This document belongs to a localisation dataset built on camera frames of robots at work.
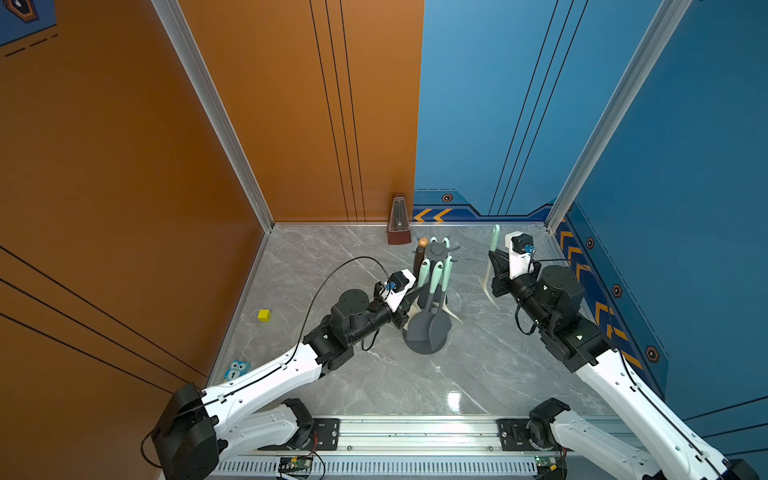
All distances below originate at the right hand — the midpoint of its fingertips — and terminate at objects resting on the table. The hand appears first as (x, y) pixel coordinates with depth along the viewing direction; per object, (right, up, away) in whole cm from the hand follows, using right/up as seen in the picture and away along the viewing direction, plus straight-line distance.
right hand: (494, 250), depth 69 cm
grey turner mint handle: (-11, -19, +8) cm, 24 cm away
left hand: (-18, -7, 0) cm, 19 cm away
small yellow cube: (-64, -20, +23) cm, 71 cm away
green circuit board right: (+14, -52, +3) cm, 54 cm away
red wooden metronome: (-22, +8, +41) cm, 47 cm away
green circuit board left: (-47, -51, +2) cm, 69 cm away
